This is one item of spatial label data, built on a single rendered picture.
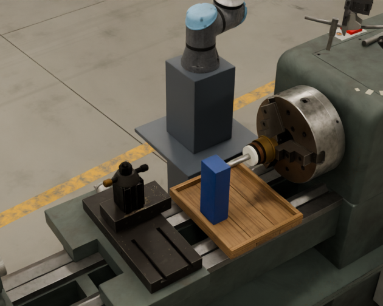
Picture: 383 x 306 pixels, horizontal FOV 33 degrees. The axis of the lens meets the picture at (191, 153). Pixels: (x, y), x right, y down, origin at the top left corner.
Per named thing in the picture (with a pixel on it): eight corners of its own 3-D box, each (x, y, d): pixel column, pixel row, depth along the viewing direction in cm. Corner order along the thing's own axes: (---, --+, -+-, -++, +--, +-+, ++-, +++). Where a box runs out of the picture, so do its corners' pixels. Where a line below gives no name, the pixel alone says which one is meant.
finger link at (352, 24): (357, 42, 211) (363, 16, 205) (338, 38, 212) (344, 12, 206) (358, 37, 213) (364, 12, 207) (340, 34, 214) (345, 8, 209)
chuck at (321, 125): (268, 136, 243) (284, 70, 221) (324, 191, 225) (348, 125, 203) (250, 145, 239) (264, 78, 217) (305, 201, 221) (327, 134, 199)
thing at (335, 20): (324, 50, 218) (332, 18, 211) (325, 47, 220) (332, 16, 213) (330, 51, 218) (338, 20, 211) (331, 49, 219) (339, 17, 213)
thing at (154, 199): (155, 191, 214) (154, 179, 211) (171, 208, 208) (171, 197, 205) (100, 215, 205) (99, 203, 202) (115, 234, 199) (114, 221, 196)
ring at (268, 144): (265, 127, 217) (244, 136, 213) (283, 141, 211) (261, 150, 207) (263, 149, 222) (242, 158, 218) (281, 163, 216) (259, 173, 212)
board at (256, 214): (236, 166, 241) (237, 158, 239) (301, 223, 218) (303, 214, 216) (169, 197, 228) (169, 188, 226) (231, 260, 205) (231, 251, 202)
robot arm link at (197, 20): (178, 40, 249) (178, 8, 240) (203, 29, 256) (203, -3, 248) (200, 51, 242) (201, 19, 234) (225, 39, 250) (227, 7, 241)
